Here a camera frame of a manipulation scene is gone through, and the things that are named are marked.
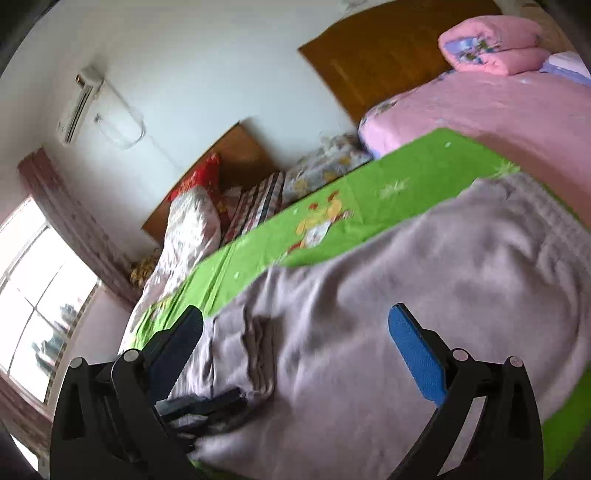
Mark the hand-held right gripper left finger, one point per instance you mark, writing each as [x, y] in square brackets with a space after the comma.
[180, 341]

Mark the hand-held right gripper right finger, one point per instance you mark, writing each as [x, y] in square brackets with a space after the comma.
[413, 350]

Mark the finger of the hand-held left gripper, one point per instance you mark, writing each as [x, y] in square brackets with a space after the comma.
[203, 404]

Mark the lilac pants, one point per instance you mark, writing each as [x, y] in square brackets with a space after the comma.
[369, 323]

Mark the brown yellow plush toy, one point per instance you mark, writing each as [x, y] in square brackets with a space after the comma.
[144, 272]

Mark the pale patterned quilt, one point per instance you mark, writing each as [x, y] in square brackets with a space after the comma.
[184, 240]

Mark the window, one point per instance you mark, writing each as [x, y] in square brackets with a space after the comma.
[37, 300]

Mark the pink patterned curtain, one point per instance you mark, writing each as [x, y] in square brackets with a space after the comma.
[78, 221]

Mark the plaid bed sheet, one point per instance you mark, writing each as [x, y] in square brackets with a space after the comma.
[256, 203]

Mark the red pillow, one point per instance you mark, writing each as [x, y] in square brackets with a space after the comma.
[203, 177]

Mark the green printed blanket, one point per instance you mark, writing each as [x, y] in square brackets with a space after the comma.
[369, 184]

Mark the plain wooden headboard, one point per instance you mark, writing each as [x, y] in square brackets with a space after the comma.
[244, 152]

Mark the nightstand with floral cloth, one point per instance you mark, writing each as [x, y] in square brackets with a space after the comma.
[323, 166]

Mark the pink bed sheet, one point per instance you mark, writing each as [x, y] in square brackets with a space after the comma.
[461, 110]

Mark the white air conditioner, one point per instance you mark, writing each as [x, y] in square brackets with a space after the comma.
[78, 106]

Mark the padded brown headboard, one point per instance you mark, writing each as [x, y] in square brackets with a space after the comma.
[378, 55]

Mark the folded pink quilt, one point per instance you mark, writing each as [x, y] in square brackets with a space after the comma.
[489, 41]

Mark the purple pillow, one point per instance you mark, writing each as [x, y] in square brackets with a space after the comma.
[568, 67]

